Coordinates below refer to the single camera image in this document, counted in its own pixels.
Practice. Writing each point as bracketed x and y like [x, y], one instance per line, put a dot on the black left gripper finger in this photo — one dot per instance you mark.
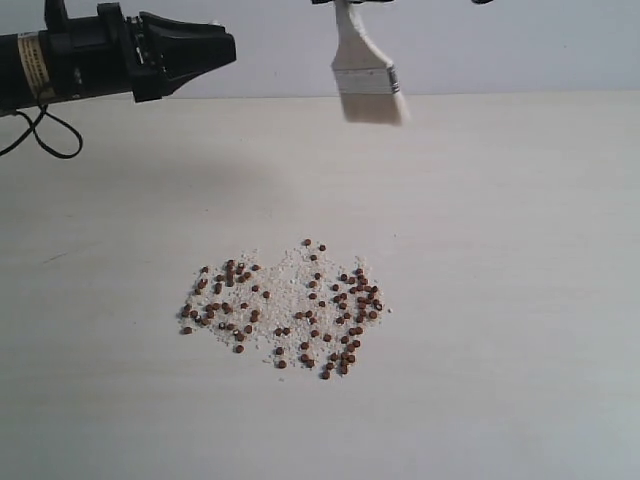
[180, 52]

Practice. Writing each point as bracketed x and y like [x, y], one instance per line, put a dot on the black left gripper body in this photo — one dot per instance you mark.
[105, 54]

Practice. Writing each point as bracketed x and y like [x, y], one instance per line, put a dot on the white wooden paint brush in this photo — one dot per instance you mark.
[365, 77]

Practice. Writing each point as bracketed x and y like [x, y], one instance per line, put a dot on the brown beans and white grains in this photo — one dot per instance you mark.
[305, 311]

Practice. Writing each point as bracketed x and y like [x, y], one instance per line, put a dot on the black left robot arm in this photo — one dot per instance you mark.
[24, 72]

